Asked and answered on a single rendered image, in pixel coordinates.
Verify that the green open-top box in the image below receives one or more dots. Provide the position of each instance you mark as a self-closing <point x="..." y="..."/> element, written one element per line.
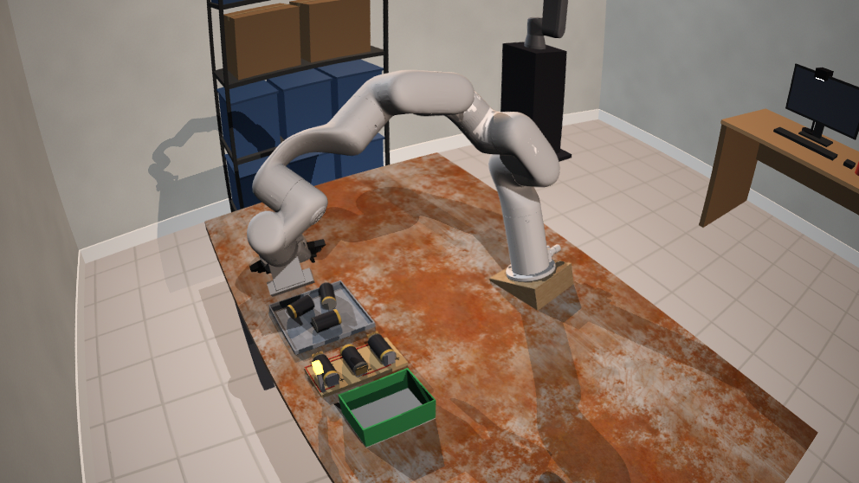
<point x="396" y="397"/>

